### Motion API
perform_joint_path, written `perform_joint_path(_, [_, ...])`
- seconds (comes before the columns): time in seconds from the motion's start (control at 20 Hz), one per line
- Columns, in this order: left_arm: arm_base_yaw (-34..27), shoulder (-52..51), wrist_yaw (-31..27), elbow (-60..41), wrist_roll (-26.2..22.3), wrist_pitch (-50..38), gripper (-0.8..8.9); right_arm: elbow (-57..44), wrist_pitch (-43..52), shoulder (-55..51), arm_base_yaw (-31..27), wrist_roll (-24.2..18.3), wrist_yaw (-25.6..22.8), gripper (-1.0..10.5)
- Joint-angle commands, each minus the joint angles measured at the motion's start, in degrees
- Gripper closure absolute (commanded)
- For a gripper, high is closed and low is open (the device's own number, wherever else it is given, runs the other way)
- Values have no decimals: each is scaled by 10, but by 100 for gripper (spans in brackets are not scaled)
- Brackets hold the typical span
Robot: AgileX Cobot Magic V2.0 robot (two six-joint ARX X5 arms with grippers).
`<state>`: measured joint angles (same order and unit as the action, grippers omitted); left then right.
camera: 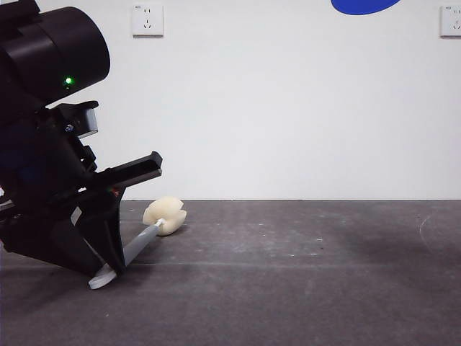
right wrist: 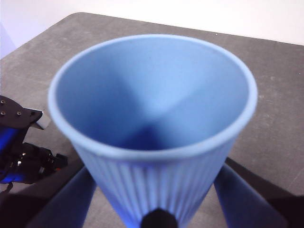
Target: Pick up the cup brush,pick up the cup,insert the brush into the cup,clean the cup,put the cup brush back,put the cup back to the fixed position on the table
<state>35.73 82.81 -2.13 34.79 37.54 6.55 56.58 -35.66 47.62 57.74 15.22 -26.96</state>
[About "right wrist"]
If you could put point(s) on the blue ribbed plastic cup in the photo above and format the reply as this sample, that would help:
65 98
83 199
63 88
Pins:
152 95

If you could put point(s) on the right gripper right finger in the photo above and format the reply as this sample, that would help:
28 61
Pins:
242 204

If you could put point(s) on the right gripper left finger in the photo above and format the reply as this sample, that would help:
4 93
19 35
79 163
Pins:
71 204

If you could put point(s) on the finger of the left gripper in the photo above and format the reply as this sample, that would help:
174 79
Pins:
14 116

